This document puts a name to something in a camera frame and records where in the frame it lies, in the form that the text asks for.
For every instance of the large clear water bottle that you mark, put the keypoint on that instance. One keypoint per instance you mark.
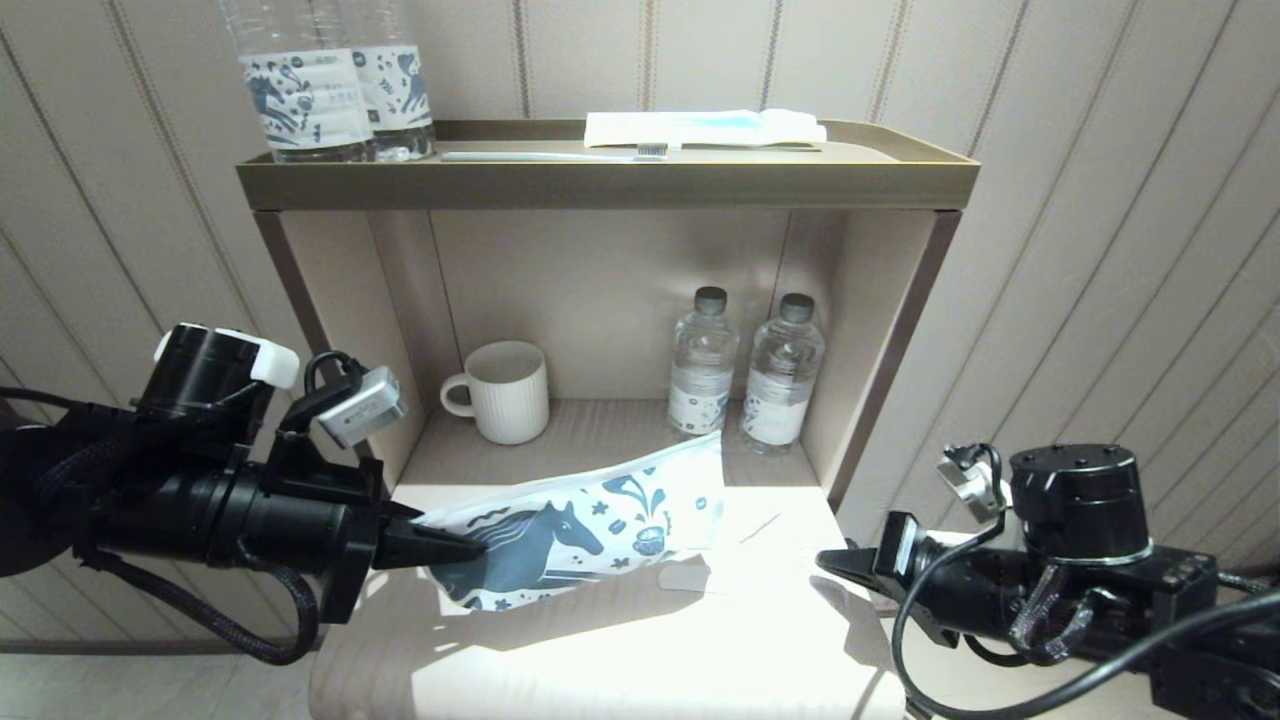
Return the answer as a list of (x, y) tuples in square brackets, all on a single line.
[(400, 90), (305, 100)]

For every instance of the small clear water bottle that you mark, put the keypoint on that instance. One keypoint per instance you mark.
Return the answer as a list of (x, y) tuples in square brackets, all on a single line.
[(700, 370), (782, 390)]

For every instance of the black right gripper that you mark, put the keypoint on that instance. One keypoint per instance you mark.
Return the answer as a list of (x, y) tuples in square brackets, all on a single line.
[(950, 595)]

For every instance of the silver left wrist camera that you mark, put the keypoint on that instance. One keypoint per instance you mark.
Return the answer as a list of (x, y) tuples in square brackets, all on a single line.
[(362, 406)]

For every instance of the white blue toothpaste packet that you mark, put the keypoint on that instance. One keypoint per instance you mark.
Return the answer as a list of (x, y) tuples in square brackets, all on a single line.
[(700, 128)]

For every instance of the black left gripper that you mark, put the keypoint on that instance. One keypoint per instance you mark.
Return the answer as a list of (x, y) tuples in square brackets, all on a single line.
[(310, 520)]

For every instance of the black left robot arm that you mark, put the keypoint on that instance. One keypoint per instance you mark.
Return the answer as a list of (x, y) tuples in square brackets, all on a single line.
[(200, 370)]

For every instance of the thin small stick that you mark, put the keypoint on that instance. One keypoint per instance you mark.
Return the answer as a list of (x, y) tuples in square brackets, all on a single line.
[(758, 529)]

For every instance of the white blue horse pouch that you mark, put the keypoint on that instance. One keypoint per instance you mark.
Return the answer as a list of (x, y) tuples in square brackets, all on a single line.
[(560, 540)]

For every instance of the pale blue toothbrush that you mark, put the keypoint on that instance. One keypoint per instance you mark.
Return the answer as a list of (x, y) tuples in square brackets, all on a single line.
[(540, 156)]

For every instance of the beige wooden shelf cabinet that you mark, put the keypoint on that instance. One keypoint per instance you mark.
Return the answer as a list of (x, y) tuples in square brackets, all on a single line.
[(600, 290)]

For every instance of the white ribbed ceramic mug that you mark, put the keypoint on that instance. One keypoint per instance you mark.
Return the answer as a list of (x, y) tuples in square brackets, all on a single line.
[(510, 395)]

